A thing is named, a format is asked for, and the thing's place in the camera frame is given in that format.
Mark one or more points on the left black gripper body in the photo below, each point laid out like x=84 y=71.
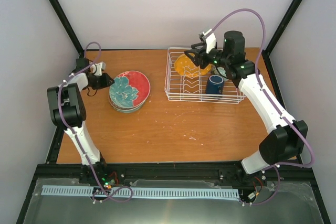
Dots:
x=97 y=84

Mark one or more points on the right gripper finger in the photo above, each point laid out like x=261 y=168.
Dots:
x=194 y=56
x=199 y=46

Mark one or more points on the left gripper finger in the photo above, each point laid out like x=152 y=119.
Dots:
x=107 y=77
x=109 y=83

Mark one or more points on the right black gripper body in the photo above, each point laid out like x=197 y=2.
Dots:
x=203 y=63

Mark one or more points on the yellow polka dot plate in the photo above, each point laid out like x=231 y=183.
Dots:
x=185 y=67

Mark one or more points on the red floral plate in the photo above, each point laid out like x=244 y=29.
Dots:
x=130 y=89

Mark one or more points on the dark blue mug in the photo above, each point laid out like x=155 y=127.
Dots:
x=214 y=86

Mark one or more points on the striped large bowl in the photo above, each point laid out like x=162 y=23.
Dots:
x=126 y=110

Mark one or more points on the green floral small bowl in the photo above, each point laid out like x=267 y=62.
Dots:
x=220 y=71

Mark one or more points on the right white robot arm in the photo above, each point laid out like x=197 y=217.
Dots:
x=286 y=136

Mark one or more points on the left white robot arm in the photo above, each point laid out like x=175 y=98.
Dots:
x=67 y=109

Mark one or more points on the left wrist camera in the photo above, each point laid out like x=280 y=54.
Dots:
x=97 y=69

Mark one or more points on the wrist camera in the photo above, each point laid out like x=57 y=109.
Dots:
x=209 y=38
x=97 y=69

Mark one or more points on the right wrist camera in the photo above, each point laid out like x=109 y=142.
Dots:
x=209 y=38

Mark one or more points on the white wire dish rack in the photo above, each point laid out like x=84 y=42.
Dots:
x=182 y=88

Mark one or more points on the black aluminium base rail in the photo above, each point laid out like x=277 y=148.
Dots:
x=222 y=173

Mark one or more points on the left black frame post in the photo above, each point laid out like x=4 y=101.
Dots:
x=67 y=26

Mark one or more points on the black frame post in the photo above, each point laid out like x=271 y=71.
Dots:
x=67 y=26
x=289 y=14

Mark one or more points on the light blue cable duct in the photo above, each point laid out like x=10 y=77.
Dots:
x=144 y=193

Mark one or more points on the right black frame post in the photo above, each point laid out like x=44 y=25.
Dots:
x=289 y=14

